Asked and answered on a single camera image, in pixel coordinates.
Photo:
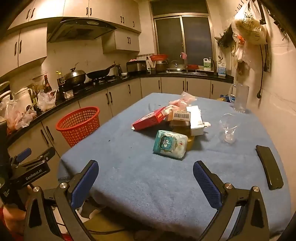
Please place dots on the wall outlet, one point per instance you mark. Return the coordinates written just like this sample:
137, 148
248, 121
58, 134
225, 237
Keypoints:
267, 66

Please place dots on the small steel kettle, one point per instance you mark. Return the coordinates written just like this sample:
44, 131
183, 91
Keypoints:
119, 70

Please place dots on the dark cooking pot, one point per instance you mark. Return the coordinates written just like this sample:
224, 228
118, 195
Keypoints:
161, 66

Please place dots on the white red plastic bag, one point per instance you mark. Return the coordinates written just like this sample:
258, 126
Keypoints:
47, 100

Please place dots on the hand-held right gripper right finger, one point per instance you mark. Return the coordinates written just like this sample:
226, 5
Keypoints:
207, 185

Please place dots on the black wall hook rail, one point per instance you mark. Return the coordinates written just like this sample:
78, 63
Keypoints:
281, 29

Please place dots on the black range hood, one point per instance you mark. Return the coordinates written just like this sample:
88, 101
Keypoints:
78, 30

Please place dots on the oil bottle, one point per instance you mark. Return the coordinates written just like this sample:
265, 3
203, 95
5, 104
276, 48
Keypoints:
35, 99

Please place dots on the white red-print packet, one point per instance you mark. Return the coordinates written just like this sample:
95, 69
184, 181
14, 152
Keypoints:
168, 110

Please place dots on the yellow sponge block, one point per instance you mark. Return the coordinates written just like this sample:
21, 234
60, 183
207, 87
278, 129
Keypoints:
191, 142

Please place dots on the red plastic mesh basket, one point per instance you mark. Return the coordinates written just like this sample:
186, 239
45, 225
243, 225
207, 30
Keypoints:
78, 129

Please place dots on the person's left forearm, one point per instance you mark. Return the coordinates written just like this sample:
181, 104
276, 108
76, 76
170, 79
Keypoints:
13, 238

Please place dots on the white electric kettle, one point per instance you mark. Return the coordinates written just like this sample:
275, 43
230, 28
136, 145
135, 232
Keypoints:
23, 97

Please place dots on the small white paper scrap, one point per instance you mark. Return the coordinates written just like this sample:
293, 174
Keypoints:
207, 124

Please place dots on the black gas stove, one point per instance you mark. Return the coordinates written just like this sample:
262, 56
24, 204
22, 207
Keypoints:
108, 80

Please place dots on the small glass jar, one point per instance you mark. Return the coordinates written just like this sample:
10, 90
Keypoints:
68, 95

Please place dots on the black kitchen countertop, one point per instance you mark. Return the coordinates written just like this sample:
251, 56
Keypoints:
92, 89

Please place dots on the white kitchen appliance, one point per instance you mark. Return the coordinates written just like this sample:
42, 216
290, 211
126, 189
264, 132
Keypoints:
5, 90

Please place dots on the blue tablecloth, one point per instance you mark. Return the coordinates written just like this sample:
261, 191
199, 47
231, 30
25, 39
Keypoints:
143, 180

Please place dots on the hanging yellowish plastic bag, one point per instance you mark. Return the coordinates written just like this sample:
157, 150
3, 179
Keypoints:
249, 30

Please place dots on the black frying pan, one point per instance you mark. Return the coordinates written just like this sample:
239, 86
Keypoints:
98, 74

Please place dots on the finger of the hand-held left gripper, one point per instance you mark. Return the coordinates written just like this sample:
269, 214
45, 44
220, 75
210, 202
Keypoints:
23, 154
46, 153

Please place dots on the beige upper cabinets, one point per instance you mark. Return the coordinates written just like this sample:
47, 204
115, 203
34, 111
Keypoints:
32, 46

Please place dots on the red bowl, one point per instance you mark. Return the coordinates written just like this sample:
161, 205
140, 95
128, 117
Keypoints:
192, 67

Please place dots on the tan box with barcode label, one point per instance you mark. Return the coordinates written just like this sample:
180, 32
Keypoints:
181, 115

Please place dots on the faucet with pink cloth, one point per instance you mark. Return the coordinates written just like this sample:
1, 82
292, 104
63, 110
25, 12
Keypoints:
184, 56

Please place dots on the red plastic basin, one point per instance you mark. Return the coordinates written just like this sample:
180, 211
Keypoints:
159, 57

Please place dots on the white jug green label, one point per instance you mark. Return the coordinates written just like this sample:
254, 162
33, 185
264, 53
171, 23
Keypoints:
208, 64

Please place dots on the white jug blue label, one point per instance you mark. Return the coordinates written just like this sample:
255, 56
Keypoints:
222, 70

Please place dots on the crumpled white plastic bag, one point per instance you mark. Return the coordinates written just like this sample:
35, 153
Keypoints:
19, 117

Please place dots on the dark sauce bottle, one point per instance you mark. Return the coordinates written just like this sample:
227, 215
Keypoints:
47, 85

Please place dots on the white tube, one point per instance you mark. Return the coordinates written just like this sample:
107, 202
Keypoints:
196, 122

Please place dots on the dark bottle yellow cap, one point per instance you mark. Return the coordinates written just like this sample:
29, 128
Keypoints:
61, 82

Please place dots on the steel sink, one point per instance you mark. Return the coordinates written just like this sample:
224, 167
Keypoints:
185, 73

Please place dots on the blue yellow plastic bag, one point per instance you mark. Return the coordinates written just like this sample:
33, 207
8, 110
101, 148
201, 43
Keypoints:
227, 98

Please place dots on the black smartphone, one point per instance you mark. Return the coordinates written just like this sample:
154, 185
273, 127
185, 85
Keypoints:
269, 166

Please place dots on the glass pot lid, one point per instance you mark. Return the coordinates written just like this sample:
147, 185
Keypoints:
175, 66

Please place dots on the red cardboard box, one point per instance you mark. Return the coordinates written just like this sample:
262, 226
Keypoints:
148, 120

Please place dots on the kitchen window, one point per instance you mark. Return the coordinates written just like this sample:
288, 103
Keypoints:
182, 34

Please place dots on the cartoon print tissue pack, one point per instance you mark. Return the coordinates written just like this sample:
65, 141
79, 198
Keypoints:
168, 144

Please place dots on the beige cabinets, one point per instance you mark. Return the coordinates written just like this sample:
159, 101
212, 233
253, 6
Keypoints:
32, 46
120, 97

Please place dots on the steel wok with lid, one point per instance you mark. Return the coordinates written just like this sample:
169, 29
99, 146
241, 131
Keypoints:
75, 77

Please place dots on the hanging clear plastic bag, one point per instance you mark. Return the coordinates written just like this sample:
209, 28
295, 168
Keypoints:
240, 53

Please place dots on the chopstick holder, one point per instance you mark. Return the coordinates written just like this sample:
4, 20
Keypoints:
152, 69

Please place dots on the pink plastic bag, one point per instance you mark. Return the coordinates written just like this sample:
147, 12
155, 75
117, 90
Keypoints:
182, 102

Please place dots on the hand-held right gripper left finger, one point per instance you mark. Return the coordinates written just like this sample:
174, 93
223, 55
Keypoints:
84, 183

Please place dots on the clear plastic cup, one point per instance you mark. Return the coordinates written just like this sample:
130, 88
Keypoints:
227, 136

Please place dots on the person's left hand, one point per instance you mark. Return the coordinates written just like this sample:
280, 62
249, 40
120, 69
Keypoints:
13, 219

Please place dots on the beige lower cabinets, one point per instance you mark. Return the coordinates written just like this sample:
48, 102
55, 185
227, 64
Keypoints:
120, 97

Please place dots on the clear glass pitcher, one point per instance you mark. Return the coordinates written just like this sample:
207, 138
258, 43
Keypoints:
241, 99

